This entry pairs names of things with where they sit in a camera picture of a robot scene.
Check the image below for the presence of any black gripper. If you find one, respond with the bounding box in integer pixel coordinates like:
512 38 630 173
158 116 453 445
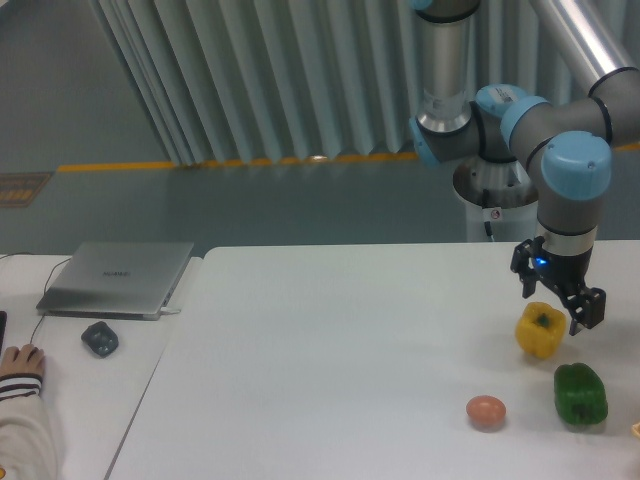
510 236 606 335

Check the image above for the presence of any yellow bell pepper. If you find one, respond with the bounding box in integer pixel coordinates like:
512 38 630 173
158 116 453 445
515 302 567 359

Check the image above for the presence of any white striped sleeve forearm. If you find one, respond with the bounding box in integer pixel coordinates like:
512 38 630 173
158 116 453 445
1 374 58 479

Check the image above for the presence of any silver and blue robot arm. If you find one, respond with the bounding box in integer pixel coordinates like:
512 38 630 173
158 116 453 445
409 1 639 332

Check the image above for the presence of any green bell pepper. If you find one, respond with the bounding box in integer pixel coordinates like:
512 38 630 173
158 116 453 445
554 362 608 426

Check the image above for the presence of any person's hand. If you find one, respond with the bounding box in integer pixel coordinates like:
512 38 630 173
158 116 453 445
1 344 46 384

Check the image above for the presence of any brown egg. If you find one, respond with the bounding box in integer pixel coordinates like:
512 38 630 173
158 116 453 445
466 395 506 429

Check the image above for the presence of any white folding partition screen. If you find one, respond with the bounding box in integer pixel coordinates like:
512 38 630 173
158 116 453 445
96 1 639 165

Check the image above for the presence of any silver closed laptop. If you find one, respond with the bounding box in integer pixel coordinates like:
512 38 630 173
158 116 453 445
36 242 193 320

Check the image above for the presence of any black plastic adapter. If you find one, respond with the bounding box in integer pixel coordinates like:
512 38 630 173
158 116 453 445
81 321 119 358

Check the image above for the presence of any black keyboard edge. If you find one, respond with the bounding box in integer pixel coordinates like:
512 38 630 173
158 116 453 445
0 310 8 355

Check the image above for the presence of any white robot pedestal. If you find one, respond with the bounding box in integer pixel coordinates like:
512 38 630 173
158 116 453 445
453 157 538 242

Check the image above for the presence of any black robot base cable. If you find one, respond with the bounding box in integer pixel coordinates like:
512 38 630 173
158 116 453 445
480 188 496 243

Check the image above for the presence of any black mouse cable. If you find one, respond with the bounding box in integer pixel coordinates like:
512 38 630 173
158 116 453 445
0 252 74 347

